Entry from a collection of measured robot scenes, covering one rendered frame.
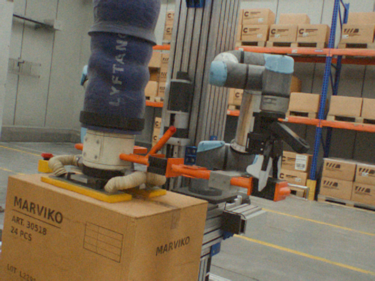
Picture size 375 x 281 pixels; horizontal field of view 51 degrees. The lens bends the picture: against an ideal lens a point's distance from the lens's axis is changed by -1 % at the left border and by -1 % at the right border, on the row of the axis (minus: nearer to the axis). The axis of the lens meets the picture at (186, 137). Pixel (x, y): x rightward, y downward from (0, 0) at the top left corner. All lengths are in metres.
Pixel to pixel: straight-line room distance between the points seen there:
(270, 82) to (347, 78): 8.62
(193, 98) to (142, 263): 1.00
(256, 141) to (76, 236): 0.62
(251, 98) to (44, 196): 0.84
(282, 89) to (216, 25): 0.97
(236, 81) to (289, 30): 7.66
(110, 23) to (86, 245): 0.70
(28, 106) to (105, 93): 11.41
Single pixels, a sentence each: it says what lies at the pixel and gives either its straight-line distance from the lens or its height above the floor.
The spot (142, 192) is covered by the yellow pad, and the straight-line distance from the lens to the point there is 1.40.
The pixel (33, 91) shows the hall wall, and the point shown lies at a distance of 12.79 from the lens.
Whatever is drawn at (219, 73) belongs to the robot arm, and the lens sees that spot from 1.17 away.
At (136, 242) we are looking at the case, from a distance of 1.15.
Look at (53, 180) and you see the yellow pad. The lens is 1.43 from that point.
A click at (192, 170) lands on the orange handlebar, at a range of 1.19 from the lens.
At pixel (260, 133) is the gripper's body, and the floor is 1.34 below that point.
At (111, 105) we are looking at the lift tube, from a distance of 1.32.
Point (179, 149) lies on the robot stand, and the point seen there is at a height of 1.20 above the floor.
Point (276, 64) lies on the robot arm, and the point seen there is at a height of 1.53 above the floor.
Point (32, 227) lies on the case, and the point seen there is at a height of 0.93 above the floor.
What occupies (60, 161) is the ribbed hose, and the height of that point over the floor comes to 1.15.
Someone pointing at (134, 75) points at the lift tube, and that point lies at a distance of 1.34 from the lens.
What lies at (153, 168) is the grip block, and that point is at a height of 1.19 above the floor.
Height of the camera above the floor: 1.37
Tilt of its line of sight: 3 degrees down
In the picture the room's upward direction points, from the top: 7 degrees clockwise
